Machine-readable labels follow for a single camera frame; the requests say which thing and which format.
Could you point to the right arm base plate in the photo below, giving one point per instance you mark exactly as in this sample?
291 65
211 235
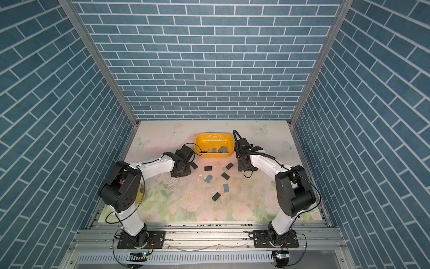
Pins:
270 239

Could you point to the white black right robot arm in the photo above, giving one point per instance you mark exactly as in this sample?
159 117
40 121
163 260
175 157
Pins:
295 193

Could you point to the electronics board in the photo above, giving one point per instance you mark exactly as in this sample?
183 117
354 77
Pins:
280 259
136 259

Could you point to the light blue eraser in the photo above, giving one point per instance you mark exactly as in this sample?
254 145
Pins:
208 178

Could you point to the yellow plastic storage box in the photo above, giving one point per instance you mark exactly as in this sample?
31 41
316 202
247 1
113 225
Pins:
208 141

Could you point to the aluminium mounting rail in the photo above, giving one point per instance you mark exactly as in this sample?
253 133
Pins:
195 236

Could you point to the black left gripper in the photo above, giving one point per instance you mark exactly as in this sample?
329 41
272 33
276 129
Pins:
188 171

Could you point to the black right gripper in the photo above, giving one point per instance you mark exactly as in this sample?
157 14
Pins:
239 166

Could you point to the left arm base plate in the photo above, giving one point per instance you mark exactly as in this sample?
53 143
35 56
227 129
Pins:
150 240

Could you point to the left electronics board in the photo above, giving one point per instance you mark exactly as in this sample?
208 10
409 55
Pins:
136 259

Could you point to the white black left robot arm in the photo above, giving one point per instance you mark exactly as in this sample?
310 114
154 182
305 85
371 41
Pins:
125 186

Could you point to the right electronics board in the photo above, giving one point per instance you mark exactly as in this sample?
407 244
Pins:
280 259

